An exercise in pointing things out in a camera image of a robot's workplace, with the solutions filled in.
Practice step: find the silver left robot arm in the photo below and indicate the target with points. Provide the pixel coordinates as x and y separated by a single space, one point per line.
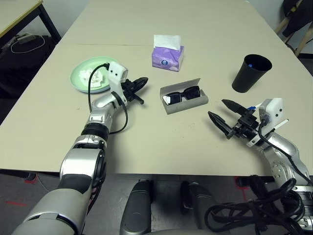
80 161

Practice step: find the grey robot right leg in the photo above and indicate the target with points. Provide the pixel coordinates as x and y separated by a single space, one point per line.
198 205

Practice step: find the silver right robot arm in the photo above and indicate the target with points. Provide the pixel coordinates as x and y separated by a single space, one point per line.
281 147

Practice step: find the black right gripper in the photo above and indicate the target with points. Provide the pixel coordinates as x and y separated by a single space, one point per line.
244 122

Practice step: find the black plastic cup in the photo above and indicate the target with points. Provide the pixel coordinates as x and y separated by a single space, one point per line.
247 78

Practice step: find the grey robot left leg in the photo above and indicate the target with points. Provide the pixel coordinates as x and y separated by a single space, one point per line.
135 208

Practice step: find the grey power adapter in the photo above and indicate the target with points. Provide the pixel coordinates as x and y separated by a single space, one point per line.
24 38

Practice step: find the grey robot leg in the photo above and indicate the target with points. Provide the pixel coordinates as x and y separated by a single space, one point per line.
198 205
135 208

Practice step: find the grey glasses case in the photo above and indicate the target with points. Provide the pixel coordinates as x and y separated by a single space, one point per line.
185 105

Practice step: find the wooden stool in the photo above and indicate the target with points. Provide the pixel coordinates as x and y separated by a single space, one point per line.
302 44

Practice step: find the white tissue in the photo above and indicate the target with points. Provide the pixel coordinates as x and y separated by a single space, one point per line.
96 79

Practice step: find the black sunglasses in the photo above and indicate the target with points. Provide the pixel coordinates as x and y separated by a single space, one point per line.
190 92

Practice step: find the yellow-edged side table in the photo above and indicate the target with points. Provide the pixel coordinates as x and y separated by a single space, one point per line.
12 12

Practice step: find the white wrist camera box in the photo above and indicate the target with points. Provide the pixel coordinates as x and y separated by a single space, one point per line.
117 73
272 110

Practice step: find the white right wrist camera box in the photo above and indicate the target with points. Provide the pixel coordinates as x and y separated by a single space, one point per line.
272 110

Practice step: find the white pen black tip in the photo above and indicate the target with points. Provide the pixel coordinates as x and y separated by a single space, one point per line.
281 124

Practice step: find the green plastic plate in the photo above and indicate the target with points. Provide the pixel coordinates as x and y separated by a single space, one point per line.
78 80

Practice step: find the purple tissue pack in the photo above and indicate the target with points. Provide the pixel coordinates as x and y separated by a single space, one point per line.
166 56

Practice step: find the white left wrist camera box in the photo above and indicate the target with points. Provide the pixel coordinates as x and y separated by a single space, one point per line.
117 73

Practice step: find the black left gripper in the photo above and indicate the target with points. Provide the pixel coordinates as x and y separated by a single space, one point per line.
128 89

